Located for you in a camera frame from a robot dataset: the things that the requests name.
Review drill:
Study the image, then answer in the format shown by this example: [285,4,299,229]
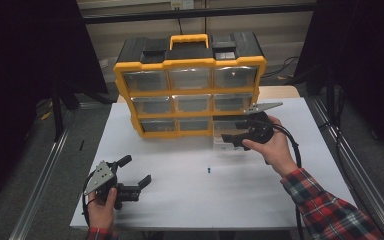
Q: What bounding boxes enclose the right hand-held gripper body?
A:
[243,101,284,146]

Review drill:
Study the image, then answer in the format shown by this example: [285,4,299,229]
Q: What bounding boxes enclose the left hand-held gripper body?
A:
[83,160,143,211]

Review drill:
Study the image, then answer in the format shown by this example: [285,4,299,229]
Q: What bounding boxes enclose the clear plastic drawer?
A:
[212,115,253,153]

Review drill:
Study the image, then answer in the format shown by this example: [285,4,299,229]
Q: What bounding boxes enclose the yellow black organizer cabinet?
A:
[113,31,268,139]

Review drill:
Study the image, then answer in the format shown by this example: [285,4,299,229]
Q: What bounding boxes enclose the person's right hand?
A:
[242,114,299,178]

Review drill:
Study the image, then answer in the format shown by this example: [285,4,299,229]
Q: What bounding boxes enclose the person's left hand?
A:
[87,187,118,231]

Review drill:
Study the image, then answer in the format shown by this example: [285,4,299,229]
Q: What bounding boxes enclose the grid of clear drawers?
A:
[123,65,258,133]

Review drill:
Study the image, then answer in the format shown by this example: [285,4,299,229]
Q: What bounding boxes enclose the black metal stand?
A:
[51,79,81,141]

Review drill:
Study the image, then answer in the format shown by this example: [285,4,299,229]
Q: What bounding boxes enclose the black curtain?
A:
[0,0,109,214]
[294,0,384,168]

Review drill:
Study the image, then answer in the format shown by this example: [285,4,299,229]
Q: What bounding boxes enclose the black horizontal bar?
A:
[81,3,318,25]

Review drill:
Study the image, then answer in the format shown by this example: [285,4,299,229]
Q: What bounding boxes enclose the left hand-held gripper cable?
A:
[81,173,96,228]

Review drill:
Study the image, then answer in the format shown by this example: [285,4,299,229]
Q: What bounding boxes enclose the hand-held gripper cable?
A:
[271,123,306,240]
[81,173,96,228]

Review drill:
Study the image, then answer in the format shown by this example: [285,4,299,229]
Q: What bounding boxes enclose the right hand-held gripper cable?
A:
[271,123,306,240]

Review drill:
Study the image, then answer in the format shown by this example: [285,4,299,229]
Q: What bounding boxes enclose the aluminium rail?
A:
[308,96,384,240]
[8,128,73,240]

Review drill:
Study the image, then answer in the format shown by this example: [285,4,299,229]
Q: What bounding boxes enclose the black floor cables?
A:
[261,56,301,80]

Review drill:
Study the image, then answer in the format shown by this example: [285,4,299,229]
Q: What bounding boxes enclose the white wall socket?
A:
[170,0,195,10]

